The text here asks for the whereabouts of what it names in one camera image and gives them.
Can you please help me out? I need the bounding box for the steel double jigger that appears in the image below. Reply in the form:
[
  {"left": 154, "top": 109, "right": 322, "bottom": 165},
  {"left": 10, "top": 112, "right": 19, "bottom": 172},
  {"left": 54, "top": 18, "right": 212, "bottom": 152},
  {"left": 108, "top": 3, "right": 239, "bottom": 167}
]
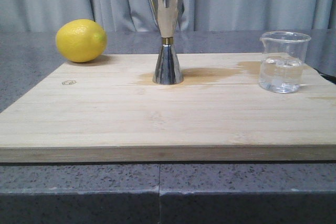
[{"left": 149, "top": 0, "right": 183, "bottom": 85}]

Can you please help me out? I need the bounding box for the glass beaker with liquid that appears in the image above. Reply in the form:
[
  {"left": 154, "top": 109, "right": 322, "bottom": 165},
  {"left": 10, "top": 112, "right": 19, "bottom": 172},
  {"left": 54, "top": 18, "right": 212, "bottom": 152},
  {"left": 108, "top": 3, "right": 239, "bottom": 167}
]
[{"left": 259, "top": 31, "right": 311, "bottom": 93}]

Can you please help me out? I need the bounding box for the wooden cutting board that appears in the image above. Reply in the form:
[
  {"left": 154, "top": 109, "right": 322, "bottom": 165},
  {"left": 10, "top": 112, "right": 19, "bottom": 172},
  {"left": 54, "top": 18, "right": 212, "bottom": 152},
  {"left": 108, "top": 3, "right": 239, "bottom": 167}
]
[{"left": 1, "top": 53, "right": 335, "bottom": 163}]

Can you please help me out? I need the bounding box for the yellow lemon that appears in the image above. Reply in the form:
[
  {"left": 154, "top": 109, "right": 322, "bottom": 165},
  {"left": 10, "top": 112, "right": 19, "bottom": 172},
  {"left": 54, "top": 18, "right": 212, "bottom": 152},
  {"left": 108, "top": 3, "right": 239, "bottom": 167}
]
[{"left": 55, "top": 19, "right": 108, "bottom": 63}]

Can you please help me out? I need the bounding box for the grey curtain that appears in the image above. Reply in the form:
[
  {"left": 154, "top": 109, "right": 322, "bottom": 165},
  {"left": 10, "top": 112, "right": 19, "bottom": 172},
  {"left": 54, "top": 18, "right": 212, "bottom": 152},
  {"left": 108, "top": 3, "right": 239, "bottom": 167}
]
[{"left": 1, "top": 0, "right": 335, "bottom": 32}]

